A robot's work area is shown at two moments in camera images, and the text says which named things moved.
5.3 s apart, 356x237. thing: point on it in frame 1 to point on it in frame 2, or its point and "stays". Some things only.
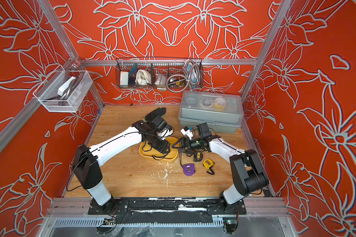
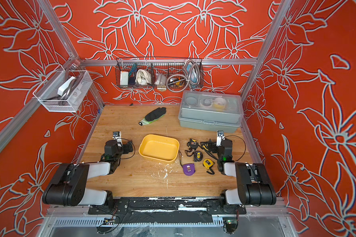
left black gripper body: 161,144 to 123,150
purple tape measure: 189,169 stays
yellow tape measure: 207,164 stays
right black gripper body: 194,144 to 215,149
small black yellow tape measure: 198,156 stays
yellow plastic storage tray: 146,150 stays
